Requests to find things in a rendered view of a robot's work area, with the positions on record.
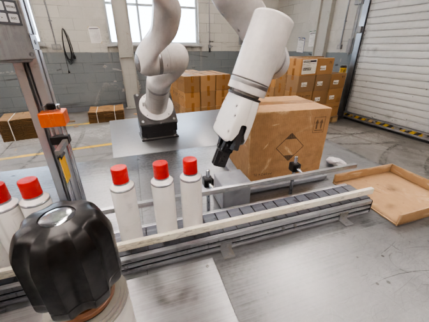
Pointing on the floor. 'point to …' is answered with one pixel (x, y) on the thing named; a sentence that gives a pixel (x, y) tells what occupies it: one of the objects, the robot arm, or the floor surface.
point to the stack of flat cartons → (17, 126)
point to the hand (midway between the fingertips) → (220, 158)
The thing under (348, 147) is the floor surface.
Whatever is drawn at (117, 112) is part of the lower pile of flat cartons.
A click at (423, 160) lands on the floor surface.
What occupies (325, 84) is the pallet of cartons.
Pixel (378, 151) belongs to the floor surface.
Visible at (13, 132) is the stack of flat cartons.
